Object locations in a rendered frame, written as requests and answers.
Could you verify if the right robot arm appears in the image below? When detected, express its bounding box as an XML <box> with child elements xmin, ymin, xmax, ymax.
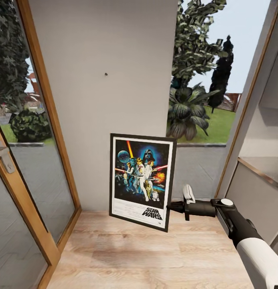
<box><xmin>166</xmin><ymin>185</ymin><xmax>278</xmax><ymax>289</ymax></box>

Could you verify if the poster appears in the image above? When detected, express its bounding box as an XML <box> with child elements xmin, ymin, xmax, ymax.
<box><xmin>109</xmin><ymin>133</ymin><xmax>178</xmax><ymax>233</ymax></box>

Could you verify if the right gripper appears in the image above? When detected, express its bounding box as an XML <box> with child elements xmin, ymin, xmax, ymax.
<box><xmin>166</xmin><ymin>197</ymin><xmax>205</xmax><ymax>221</ymax></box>

